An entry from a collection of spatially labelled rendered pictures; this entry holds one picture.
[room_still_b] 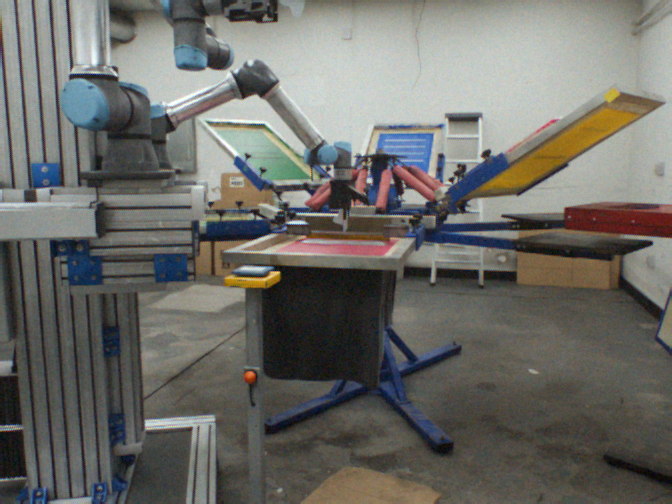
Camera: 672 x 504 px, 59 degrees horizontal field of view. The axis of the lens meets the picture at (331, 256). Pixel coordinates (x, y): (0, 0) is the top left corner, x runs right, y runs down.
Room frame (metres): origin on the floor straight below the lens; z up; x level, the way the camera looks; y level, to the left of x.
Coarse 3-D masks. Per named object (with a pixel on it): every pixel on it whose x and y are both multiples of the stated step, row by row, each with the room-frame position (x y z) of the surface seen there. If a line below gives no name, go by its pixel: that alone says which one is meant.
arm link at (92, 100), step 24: (72, 0) 1.49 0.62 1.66; (96, 0) 1.49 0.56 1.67; (72, 24) 1.49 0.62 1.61; (96, 24) 1.49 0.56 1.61; (96, 48) 1.49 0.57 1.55; (72, 72) 1.48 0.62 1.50; (96, 72) 1.47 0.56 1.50; (72, 96) 1.46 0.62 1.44; (96, 96) 1.45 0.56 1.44; (120, 96) 1.54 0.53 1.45; (72, 120) 1.47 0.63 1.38; (96, 120) 1.47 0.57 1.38; (120, 120) 1.54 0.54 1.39
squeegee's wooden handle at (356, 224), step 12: (312, 216) 2.46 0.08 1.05; (324, 216) 2.45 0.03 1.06; (348, 216) 2.42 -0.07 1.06; (360, 216) 2.41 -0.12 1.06; (372, 216) 2.41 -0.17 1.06; (384, 216) 2.41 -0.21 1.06; (312, 228) 2.46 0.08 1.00; (324, 228) 2.45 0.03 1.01; (336, 228) 2.43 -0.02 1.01; (348, 228) 2.42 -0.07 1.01; (360, 228) 2.41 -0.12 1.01; (372, 228) 2.40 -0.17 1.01
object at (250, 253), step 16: (256, 240) 2.20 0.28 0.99; (272, 240) 2.29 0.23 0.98; (224, 256) 1.93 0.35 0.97; (240, 256) 1.91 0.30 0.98; (256, 256) 1.90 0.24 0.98; (272, 256) 1.89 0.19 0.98; (288, 256) 1.87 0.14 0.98; (304, 256) 1.86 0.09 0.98; (320, 256) 1.85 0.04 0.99; (336, 256) 1.84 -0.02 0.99; (352, 256) 1.83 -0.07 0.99; (368, 256) 1.83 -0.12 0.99; (384, 256) 1.82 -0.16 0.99; (400, 256) 1.83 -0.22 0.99
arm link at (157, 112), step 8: (152, 104) 2.10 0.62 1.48; (160, 104) 2.13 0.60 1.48; (152, 112) 2.09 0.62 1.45; (160, 112) 2.12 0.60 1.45; (152, 120) 2.09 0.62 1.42; (160, 120) 2.11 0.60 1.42; (152, 128) 2.09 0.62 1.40; (160, 128) 2.11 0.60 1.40; (152, 136) 2.09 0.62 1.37; (160, 136) 2.11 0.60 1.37
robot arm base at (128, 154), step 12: (108, 144) 1.62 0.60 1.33; (120, 144) 1.60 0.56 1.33; (132, 144) 1.60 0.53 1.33; (144, 144) 1.63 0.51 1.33; (108, 156) 1.61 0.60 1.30; (120, 156) 1.59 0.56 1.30; (132, 156) 1.59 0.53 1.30; (144, 156) 1.62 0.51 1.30; (108, 168) 1.59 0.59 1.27; (120, 168) 1.58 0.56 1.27; (132, 168) 1.59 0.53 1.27; (144, 168) 1.60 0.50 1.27; (156, 168) 1.64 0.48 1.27
